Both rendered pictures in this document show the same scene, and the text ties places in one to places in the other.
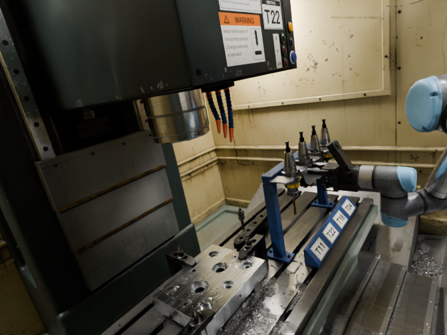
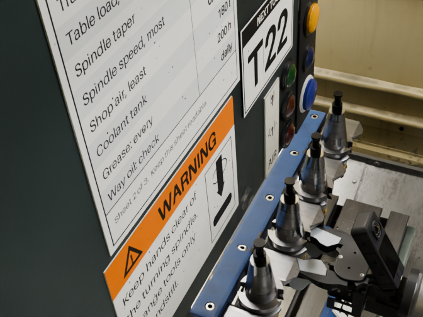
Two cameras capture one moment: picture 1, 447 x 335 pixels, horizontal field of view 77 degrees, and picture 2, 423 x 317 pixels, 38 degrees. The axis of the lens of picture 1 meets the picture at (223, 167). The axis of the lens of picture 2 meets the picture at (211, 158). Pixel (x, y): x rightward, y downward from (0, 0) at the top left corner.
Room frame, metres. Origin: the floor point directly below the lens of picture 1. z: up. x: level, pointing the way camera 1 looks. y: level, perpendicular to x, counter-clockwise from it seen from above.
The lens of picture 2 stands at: (0.44, -0.06, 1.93)
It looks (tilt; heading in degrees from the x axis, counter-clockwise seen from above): 43 degrees down; 347
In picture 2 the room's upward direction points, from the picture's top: 5 degrees counter-clockwise
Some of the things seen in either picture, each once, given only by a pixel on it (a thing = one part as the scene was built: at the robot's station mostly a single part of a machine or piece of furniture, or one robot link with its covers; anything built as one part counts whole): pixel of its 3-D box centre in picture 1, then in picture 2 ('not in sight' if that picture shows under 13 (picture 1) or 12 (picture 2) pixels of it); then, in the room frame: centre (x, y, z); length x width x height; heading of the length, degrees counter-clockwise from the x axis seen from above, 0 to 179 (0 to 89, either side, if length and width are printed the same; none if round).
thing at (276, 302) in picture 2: (291, 173); (260, 295); (0.90, -0.22, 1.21); 0.06 x 0.06 x 0.03
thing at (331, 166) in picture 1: (340, 176); (371, 283); (0.90, -0.39, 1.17); 0.12 x 0.08 x 0.09; 48
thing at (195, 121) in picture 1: (177, 115); not in sight; (0.78, 0.10, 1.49); 0.16 x 0.16 x 0.12
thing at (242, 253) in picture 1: (251, 252); not in sight; (0.85, -0.04, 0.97); 0.13 x 0.03 x 0.15; 138
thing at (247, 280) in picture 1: (211, 283); not in sight; (0.74, 0.11, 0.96); 0.29 x 0.23 x 0.05; 138
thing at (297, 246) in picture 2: (304, 162); (289, 236); (0.99, -0.30, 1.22); 0.06 x 0.06 x 0.03
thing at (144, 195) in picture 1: (123, 203); not in sight; (1.08, 0.43, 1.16); 0.48 x 0.05 x 0.51; 138
